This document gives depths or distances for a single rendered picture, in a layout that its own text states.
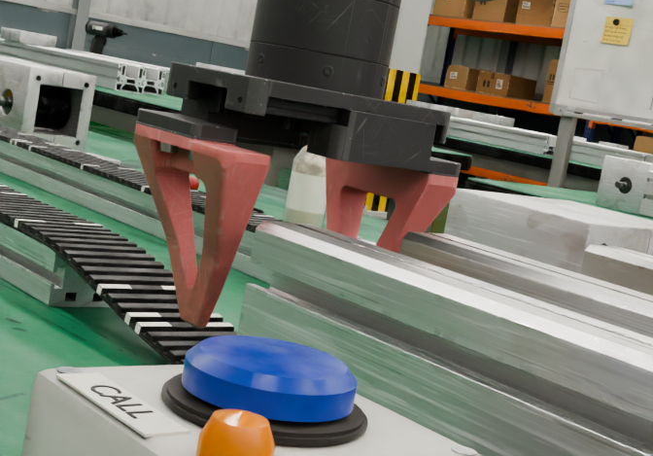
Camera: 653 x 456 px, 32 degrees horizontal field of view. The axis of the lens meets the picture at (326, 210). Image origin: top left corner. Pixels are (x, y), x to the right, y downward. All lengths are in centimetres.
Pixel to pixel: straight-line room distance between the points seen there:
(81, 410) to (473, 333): 12
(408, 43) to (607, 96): 482
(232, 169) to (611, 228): 21
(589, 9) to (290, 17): 350
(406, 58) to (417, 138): 808
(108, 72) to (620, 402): 333
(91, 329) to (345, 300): 21
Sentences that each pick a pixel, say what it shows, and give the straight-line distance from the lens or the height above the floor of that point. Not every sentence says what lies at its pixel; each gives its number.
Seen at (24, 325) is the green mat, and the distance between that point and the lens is 56.
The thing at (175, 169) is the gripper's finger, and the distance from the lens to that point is 45.
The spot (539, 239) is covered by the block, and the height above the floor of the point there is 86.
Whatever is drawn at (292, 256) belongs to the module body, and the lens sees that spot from 39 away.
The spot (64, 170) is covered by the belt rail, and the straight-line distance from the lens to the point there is 101.
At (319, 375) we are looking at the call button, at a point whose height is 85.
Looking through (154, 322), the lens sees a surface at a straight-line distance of 52.
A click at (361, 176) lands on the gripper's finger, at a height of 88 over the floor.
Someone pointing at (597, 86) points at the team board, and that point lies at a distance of 385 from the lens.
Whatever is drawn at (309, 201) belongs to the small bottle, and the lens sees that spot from 105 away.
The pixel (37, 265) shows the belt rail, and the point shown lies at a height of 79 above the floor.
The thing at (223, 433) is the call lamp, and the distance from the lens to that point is 22.
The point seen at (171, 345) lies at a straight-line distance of 50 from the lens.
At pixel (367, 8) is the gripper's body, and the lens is 44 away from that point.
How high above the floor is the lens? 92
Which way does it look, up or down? 6 degrees down
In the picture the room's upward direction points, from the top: 10 degrees clockwise
